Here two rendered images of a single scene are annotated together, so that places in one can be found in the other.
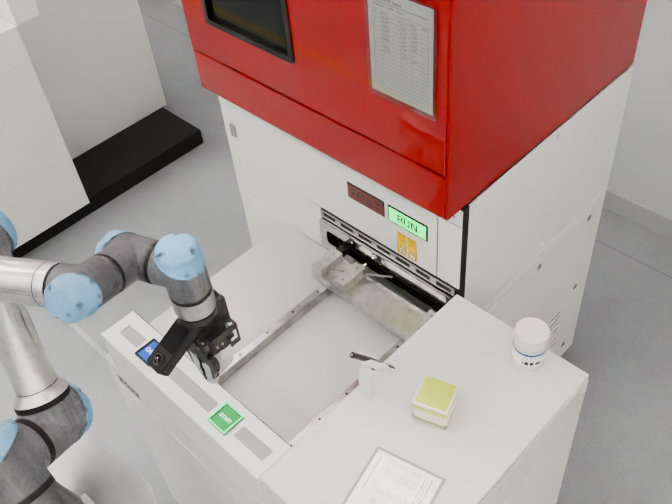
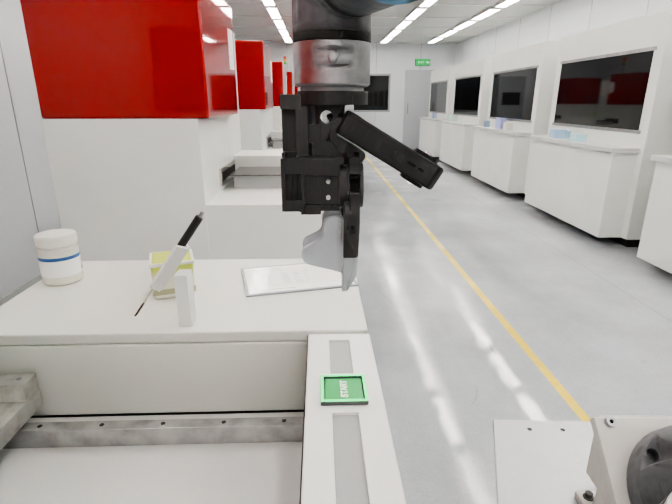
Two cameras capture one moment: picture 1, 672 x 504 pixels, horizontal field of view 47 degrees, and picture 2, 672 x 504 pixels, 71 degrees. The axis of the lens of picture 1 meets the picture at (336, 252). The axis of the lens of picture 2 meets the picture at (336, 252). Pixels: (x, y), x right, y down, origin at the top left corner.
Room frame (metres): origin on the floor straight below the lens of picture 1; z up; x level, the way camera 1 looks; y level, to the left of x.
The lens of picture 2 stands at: (1.28, 0.57, 1.30)
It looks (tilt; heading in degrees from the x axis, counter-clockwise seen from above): 18 degrees down; 219
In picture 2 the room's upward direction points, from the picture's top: straight up
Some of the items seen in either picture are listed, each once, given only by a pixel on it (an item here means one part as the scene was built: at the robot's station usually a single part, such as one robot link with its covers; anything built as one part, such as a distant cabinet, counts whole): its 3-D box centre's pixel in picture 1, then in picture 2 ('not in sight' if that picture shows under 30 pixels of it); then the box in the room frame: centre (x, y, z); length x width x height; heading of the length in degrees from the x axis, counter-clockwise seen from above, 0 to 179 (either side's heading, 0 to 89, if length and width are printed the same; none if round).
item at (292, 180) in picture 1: (333, 199); not in sight; (1.47, -0.01, 1.02); 0.82 x 0.03 x 0.40; 41
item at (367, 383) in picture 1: (372, 370); (172, 283); (0.93, -0.05, 1.03); 0.06 x 0.04 x 0.13; 131
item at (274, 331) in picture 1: (280, 326); not in sight; (1.23, 0.16, 0.84); 0.50 x 0.02 x 0.03; 131
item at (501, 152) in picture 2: not in sight; (527, 121); (-6.12, -1.79, 1.00); 1.80 x 1.08 x 2.00; 41
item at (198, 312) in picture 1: (192, 298); (331, 69); (0.91, 0.26, 1.33); 0.08 x 0.08 x 0.05
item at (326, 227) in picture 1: (383, 268); not in sight; (1.33, -0.11, 0.89); 0.44 x 0.02 x 0.10; 41
